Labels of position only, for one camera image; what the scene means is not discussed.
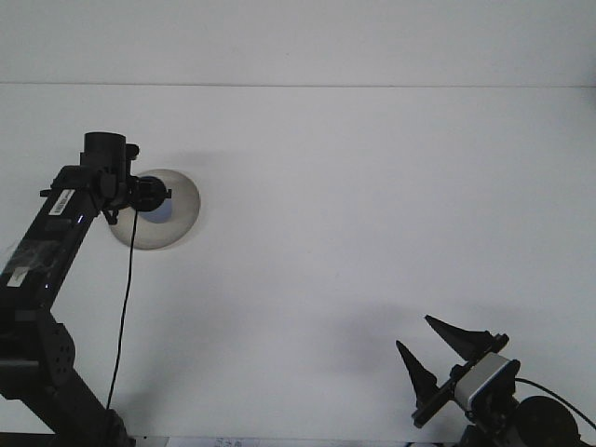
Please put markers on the pale blue cup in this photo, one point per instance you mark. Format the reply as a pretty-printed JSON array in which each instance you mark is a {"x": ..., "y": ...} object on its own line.
[{"x": 160, "y": 216}]

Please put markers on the pale round plate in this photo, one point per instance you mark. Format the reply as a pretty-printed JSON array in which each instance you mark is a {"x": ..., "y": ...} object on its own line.
[{"x": 181, "y": 228}]

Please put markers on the black stand edge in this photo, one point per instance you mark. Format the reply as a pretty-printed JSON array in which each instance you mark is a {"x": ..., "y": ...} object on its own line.
[{"x": 14, "y": 441}]

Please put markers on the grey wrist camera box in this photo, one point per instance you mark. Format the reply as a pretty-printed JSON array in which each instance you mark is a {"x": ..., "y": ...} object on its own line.
[{"x": 484, "y": 375}]

